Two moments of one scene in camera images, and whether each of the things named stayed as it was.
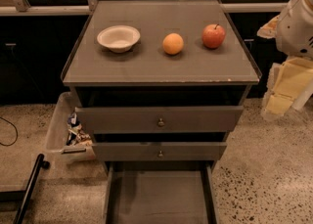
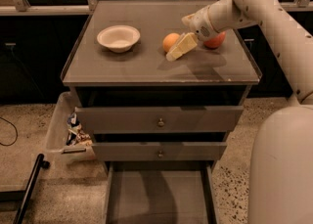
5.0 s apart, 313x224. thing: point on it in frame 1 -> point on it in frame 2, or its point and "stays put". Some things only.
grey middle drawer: (158, 151) stays put
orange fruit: (173, 43) stays put
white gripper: (295, 30) -> (201, 25)
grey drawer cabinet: (160, 84) stays put
